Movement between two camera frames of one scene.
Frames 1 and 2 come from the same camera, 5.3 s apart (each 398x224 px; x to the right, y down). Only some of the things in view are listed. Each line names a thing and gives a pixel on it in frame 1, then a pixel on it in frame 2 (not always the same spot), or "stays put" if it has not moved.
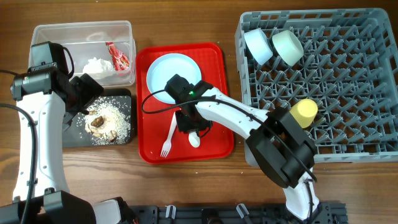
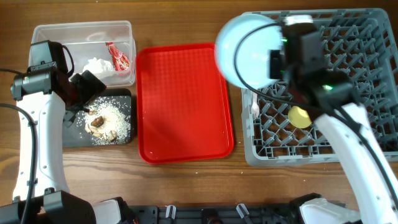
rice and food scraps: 106,124 stays put
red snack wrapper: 120,61 stays put
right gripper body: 186,124 to 277,71
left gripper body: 84,93 stays put
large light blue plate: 165,66 to 254,54
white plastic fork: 167,145 to 255,107
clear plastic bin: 105,51 stays put
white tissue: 95,65 stays put
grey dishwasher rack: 349,68 stays put
